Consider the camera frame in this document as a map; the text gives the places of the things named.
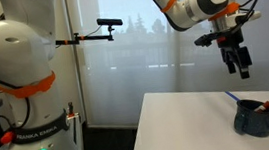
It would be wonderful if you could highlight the dark blue speckled mug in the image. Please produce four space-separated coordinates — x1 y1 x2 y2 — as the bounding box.
230 96 269 141

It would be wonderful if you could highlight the black stereo camera bar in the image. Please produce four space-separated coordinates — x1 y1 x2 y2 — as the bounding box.
95 15 124 30

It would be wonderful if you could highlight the white sheer window curtain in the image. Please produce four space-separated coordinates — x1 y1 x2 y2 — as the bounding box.
64 0 269 135

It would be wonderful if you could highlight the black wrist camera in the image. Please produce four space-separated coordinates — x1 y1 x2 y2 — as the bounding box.
193 30 228 49

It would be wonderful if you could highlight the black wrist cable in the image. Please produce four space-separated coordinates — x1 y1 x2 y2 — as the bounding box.
231 0 264 26

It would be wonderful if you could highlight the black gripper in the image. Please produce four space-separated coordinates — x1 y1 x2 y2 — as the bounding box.
215 27 256 83

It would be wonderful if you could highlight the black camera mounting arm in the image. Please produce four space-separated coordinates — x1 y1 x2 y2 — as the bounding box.
54 25 116 48

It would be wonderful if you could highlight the white marker with red cap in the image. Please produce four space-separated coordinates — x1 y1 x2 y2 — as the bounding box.
253 100 269 114

